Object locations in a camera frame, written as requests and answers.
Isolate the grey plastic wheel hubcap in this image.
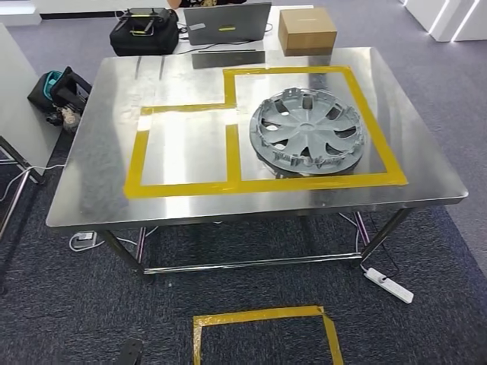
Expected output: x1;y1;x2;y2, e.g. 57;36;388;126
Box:
248;87;367;177

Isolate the stainless steel workbench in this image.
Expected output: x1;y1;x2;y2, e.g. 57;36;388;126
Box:
45;46;469;275

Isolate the yellow double rectangle tape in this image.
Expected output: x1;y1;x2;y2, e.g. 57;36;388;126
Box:
122;65;408;200

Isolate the yellow floor marking tape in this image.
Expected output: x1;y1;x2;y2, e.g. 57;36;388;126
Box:
192;305;345;365

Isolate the grey laptop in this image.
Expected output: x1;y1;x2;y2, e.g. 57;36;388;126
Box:
183;2;273;46

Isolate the brown cardboard box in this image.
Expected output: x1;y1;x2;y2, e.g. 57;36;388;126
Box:
277;7;338;56

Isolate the black carry case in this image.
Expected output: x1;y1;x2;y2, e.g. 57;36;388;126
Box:
109;7;180;56

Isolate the black controller with antennas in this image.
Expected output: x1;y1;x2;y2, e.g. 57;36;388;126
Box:
116;7;174;37

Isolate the floor socket with plug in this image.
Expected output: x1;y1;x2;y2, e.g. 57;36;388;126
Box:
69;230;97;252

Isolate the white power strip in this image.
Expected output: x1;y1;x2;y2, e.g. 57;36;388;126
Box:
364;267;415;305

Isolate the black robot lower body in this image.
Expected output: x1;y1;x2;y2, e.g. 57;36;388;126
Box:
114;338;145;365

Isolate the beige furry charm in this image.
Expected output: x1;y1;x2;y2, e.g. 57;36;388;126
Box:
46;103;82;134

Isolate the black bag teal lining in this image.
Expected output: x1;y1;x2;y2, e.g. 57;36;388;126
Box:
27;66;93;119

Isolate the stainless steel side table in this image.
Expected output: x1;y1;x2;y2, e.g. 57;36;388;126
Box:
0;135;45;243

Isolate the white lit display block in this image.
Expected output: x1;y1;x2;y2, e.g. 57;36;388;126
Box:
399;0;487;44

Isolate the white low platform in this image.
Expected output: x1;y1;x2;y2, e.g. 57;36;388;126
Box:
0;0;42;27

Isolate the black floor cable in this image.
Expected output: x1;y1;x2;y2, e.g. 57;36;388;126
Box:
368;211;400;278

